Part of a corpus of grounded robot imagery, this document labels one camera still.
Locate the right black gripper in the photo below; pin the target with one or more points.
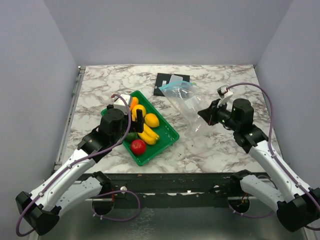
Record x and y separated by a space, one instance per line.
210 113

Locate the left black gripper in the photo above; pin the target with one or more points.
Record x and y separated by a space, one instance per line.
138 126

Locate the green lime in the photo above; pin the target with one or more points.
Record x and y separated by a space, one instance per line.
131 136

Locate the red apple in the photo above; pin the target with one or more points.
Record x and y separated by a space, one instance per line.
138 147

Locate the clear zip top bag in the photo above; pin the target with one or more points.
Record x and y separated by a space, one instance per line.
187 99

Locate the green plastic tray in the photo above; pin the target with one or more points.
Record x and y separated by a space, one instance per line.
167 134

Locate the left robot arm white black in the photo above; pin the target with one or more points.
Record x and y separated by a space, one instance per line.
41 209

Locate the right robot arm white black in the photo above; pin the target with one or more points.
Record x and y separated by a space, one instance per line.
295 203

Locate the yellow banana bunch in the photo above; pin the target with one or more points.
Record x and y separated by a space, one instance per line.
148 135

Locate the yellow lemon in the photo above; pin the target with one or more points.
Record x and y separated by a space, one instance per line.
151 120

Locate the yellow peach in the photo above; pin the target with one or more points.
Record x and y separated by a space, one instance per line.
138 108

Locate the orange fruit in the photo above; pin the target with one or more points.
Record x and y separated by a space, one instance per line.
134 102

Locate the grey translucent small case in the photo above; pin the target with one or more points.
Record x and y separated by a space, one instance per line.
175 80

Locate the black flat box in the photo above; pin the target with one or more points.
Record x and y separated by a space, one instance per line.
164 78

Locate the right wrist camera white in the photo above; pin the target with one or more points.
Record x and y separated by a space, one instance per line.
225 95

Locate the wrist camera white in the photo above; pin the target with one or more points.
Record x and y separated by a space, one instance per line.
121 101
225 95

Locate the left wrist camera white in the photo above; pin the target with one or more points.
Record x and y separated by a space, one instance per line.
121 101

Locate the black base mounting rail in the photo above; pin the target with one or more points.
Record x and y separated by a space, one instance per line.
170 190

